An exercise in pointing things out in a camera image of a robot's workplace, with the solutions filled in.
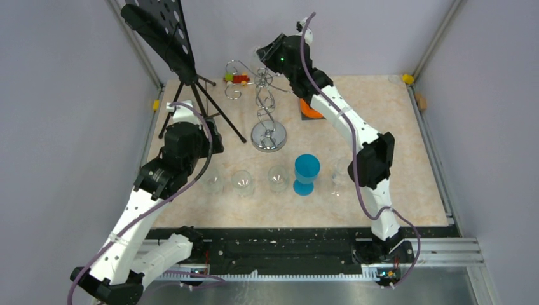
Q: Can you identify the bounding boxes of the blue wine glass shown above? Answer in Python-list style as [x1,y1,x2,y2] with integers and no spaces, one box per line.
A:
[292,154,321,196]

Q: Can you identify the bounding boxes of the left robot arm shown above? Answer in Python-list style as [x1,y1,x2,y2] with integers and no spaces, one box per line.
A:
[68,118,224,304]

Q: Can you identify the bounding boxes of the chrome wine glass rack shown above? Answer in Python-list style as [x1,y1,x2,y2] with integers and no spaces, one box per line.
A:
[224,60,290,153]

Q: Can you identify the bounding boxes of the yellow corner clip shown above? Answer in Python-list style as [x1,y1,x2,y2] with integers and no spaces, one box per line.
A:
[401,74,415,85]

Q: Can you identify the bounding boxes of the clear smooth wine glass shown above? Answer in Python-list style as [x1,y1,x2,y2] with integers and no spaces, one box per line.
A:
[331,158,354,196]

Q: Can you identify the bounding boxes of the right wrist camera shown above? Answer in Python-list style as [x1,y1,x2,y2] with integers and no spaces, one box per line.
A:
[296,18,313,46]

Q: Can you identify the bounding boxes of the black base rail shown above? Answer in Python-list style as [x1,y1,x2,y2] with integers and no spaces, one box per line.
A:
[147,226,460,279]

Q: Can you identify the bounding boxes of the clear tall wine glass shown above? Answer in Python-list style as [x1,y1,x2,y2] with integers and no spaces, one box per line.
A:
[248,46,267,74]

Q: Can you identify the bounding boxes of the red yellow toy car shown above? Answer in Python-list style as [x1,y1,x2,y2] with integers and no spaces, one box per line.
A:
[223,73,250,85]

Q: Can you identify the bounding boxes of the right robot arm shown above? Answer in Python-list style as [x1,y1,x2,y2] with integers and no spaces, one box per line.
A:
[256,34,404,264]

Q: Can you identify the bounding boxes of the clear ribbed wine glass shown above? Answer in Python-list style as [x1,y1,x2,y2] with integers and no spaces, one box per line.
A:
[268,165,289,194]
[231,170,255,198]
[199,166,224,195]

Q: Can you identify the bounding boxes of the black music stand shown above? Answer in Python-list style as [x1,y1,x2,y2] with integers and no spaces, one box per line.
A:
[120,1,247,143]

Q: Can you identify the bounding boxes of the orange toy block piece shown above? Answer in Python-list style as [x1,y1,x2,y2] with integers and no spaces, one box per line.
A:
[299,98,323,118]

